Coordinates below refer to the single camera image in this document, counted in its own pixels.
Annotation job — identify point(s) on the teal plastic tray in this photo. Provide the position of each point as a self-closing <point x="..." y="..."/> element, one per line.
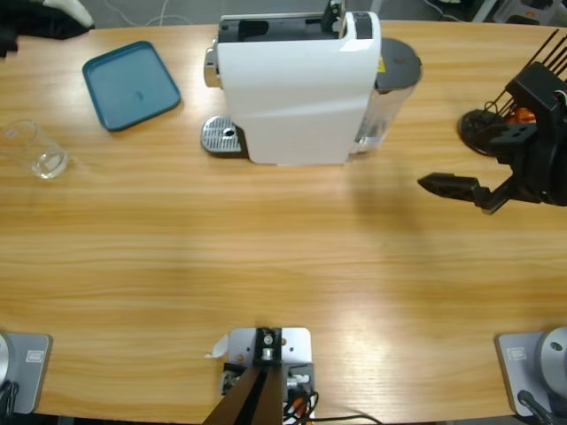
<point x="130" y="84"/>

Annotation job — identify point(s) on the white furniture leg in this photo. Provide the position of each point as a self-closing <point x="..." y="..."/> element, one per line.
<point x="483" y="11"/>

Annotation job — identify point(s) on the orange coffee capsule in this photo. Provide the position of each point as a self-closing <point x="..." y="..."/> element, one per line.
<point x="522" y="116"/>

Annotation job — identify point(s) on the metal grate drip tray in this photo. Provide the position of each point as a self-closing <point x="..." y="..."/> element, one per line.
<point x="219" y="133"/>

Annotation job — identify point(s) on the clear water tank black lid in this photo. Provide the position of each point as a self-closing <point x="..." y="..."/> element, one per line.
<point x="398" y="62"/>

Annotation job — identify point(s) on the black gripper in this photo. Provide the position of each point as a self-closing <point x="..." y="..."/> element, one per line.
<point x="545" y="164"/>
<point x="22" y="17"/>

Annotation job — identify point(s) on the clear drinking glass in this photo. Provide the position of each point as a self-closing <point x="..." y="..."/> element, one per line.
<point x="48" y="166"/>

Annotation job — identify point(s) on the grey coffee machine lever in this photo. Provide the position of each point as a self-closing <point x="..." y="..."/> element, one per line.
<point x="332" y="15"/>

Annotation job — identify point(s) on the white foam block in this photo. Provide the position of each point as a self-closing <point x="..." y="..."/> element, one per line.
<point x="73" y="11"/>

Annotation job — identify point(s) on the grey device orange button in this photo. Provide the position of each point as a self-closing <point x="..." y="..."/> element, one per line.
<point x="527" y="15"/>

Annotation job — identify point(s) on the white capsule coffee machine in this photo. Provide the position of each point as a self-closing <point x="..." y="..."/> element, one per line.
<point x="292" y="102"/>

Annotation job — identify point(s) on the white tape piece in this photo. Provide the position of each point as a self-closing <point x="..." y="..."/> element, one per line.
<point x="218" y="347"/>

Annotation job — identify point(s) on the black capsule holder with rods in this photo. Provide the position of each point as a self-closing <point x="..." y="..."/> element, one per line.
<point x="471" y="124"/>

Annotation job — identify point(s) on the dark camera post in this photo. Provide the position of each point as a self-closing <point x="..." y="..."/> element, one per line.
<point x="257" y="394"/>

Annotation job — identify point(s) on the white mounting block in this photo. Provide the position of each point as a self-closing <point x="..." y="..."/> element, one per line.
<point x="297" y="350"/>

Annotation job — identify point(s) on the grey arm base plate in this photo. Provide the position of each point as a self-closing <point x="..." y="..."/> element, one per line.
<point x="514" y="367"/>
<point x="24" y="372"/>

